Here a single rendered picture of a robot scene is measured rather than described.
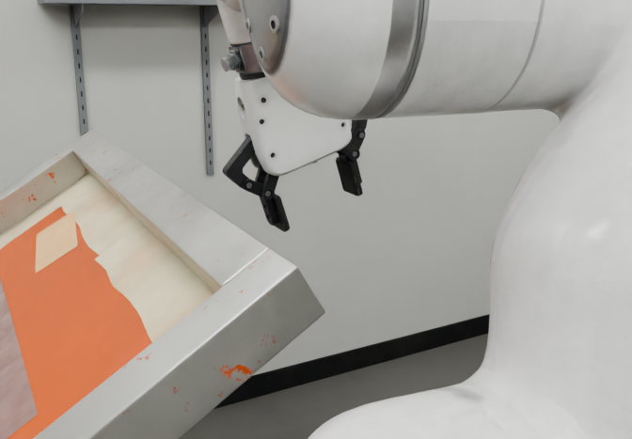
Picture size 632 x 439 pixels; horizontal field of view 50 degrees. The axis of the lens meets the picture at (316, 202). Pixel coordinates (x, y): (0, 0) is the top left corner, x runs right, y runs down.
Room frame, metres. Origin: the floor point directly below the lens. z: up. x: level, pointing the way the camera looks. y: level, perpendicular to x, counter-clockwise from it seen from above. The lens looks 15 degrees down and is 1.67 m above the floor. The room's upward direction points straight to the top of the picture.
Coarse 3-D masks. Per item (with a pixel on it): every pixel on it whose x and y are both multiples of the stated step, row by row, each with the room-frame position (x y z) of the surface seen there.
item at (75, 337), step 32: (64, 288) 0.57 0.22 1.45; (96, 288) 0.54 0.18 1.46; (32, 320) 0.54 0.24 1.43; (64, 320) 0.51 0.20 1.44; (96, 320) 0.49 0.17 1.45; (128, 320) 0.47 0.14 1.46; (0, 352) 0.51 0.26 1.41; (32, 352) 0.49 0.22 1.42; (64, 352) 0.47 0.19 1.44; (96, 352) 0.45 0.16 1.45; (128, 352) 0.43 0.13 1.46; (0, 384) 0.47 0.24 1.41; (32, 384) 0.45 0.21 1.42; (64, 384) 0.43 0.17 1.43; (96, 384) 0.41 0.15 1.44; (0, 416) 0.43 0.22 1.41; (32, 416) 0.41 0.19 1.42
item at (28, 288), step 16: (48, 224) 0.74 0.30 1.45; (16, 240) 0.74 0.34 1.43; (32, 240) 0.72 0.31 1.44; (80, 240) 0.65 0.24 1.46; (0, 256) 0.72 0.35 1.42; (16, 256) 0.70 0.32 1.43; (32, 256) 0.67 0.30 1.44; (64, 256) 0.63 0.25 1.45; (80, 256) 0.62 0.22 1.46; (96, 256) 0.60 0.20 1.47; (0, 272) 0.68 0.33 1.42; (16, 272) 0.66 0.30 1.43; (32, 272) 0.64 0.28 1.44; (48, 272) 0.62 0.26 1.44; (64, 272) 0.60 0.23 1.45; (0, 288) 0.64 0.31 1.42; (16, 288) 0.62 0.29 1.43; (32, 288) 0.60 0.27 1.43; (48, 288) 0.58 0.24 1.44; (0, 304) 0.60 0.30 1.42; (16, 304) 0.59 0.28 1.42; (32, 304) 0.57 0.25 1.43; (0, 320) 0.57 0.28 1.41
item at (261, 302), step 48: (96, 144) 0.80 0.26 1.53; (0, 192) 0.82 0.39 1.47; (48, 192) 0.81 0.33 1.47; (144, 192) 0.59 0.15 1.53; (192, 240) 0.46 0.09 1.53; (240, 240) 0.42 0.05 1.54; (240, 288) 0.37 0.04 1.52; (288, 288) 0.36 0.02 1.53; (192, 336) 0.35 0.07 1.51; (240, 336) 0.35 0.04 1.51; (288, 336) 0.36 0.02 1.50; (144, 384) 0.33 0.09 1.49; (192, 384) 0.33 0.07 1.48; (240, 384) 0.35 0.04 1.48; (48, 432) 0.33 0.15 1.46; (96, 432) 0.31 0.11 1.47; (144, 432) 0.32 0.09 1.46
